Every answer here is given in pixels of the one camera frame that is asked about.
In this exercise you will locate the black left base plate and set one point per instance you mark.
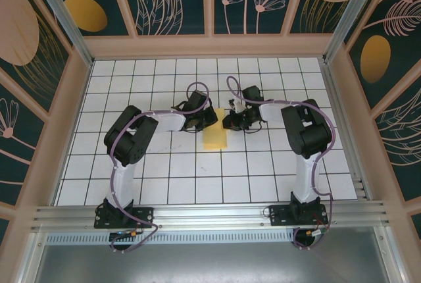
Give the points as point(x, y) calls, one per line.
point(144, 217)

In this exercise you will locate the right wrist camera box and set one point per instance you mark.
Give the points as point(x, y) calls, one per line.
point(237, 105)

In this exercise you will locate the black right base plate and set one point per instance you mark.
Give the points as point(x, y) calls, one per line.
point(279, 217)

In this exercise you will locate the yellow paper sheet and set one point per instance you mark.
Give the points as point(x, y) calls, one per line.
point(215, 138)

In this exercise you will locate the aluminium side rail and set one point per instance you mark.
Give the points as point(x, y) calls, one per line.
point(341, 125)

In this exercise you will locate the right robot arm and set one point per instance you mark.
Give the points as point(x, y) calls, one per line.
point(306, 177)

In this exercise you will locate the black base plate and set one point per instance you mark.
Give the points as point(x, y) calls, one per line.
point(279, 217)
point(144, 217)

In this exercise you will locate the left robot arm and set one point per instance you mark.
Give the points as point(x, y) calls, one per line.
point(121, 184)

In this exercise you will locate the aluminium frame post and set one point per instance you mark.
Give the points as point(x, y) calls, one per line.
point(69, 23)
point(352, 6)

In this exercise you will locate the aluminium mounting rail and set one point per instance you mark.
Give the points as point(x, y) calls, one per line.
point(210, 218)

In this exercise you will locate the small electronics board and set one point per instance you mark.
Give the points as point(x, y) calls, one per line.
point(121, 233)

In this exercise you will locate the grey metal sheet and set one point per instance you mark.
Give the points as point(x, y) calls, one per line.
point(210, 263)

